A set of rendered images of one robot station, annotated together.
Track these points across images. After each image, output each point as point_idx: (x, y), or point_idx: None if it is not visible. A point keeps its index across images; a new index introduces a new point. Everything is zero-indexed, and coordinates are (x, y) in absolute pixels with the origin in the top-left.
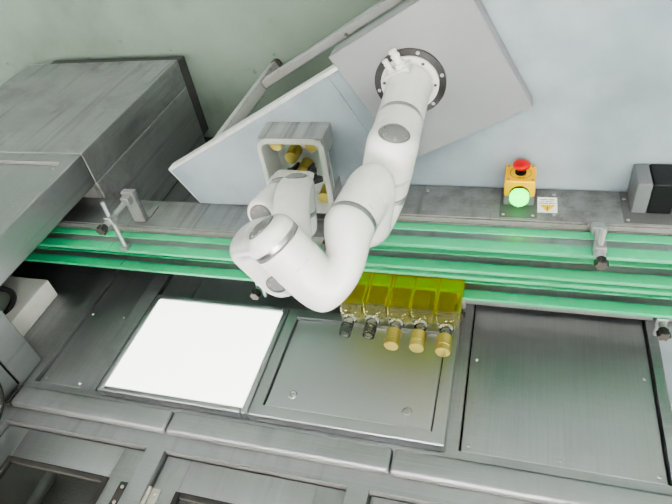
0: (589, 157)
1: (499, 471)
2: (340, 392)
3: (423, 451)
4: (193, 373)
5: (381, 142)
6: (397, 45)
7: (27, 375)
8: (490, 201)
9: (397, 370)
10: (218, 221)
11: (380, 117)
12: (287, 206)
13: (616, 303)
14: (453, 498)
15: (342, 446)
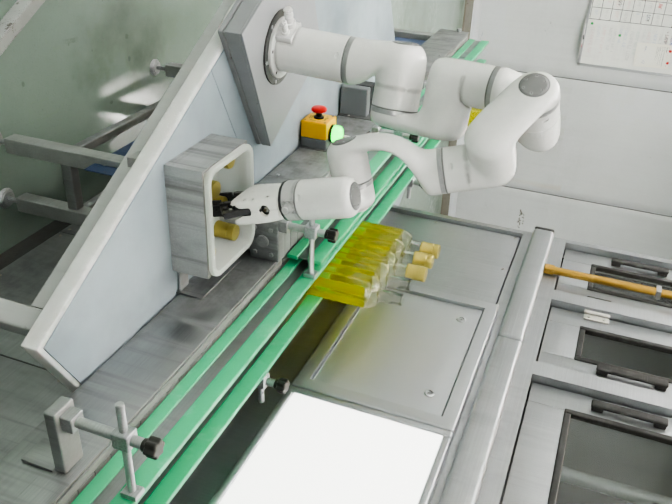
0: (326, 91)
1: (520, 286)
2: (431, 357)
3: (496, 325)
4: (377, 488)
5: (418, 48)
6: (276, 7)
7: None
8: (316, 154)
9: (411, 318)
10: (158, 361)
11: (368, 47)
12: (407, 142)
13: (396, 185)
14: (539, 317)
15: (496, 364)
